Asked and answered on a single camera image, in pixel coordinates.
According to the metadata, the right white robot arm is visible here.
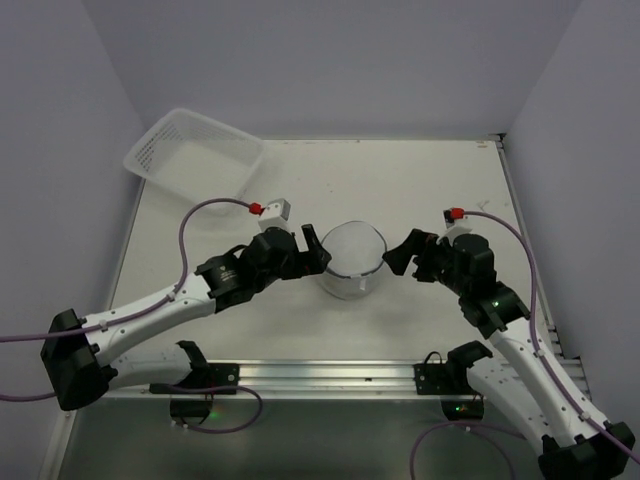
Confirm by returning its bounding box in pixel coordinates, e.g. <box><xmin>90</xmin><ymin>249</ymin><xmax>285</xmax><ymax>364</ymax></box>
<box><xmin>383</xmin><ymin>230</ymin><xmax>635</xmax><ymax>479</ymax></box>

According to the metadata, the white plastic basket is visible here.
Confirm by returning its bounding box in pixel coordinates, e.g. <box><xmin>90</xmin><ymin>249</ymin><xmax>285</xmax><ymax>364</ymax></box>
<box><xmin>123</xmin><ymin>108</ymin><xmax>266</xmax><ymax>204</ymax></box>

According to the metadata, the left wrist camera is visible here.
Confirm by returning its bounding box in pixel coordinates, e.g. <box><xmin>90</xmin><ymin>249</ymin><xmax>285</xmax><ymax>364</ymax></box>
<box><xmin>249</xmin><ymin>198</ymin><xmax>291</xmax><ymax>232</ymax></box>

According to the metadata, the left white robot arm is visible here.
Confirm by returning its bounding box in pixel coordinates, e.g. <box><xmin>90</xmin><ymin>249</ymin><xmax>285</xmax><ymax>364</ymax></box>
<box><xmin>40</xmin><ymin>224</ymin><xmax>331</xmax><ymax>411</ymax></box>

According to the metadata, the aluminium mounting rail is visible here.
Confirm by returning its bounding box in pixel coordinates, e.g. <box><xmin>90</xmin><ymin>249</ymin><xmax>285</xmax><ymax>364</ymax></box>
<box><xmin>63</xmin><ymin>360</ymin><xmax>589</xmax><ymax>401</ymax></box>

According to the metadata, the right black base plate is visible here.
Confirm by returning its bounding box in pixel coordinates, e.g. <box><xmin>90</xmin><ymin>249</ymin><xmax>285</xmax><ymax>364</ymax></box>
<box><xmin>412</xmin><ymin>351</ymin><xmax>477</xmax><ymax>396</ymax></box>

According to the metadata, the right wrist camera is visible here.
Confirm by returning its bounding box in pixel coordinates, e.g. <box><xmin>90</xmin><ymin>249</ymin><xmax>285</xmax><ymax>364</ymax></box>
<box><xmin>441</xmin><ymin>207</ymin><xmax>472</xmax><ymax>242</ymax></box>

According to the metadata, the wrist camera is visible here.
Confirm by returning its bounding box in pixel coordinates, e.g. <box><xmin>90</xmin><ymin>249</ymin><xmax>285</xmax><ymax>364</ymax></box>
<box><xmin>441</xmin><ymin>207</ymin><xmax>472</xmax><ymax>242</ymax></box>
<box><xmin>249</xmin><ymin>198</ymin><xmax>291</xmax><ymax>232</ymax></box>

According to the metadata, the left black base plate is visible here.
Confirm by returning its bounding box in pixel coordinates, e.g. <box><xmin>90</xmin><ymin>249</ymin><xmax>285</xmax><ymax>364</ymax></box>
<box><xmin>149</xmin><ymin>362</ymin><xmax>240</xmax><ymax>396</ymax></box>

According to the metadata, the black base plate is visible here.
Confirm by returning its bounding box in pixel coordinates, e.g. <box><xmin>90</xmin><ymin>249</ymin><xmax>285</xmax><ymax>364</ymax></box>
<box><xmin>412</xmin><ymin>351</ymin><xmax>477</xmax><ymax>396</ymax></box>
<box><xmin>149</xmin><ymin>362</ymin><xmax>240</xmax><ymax>396</ymax></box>

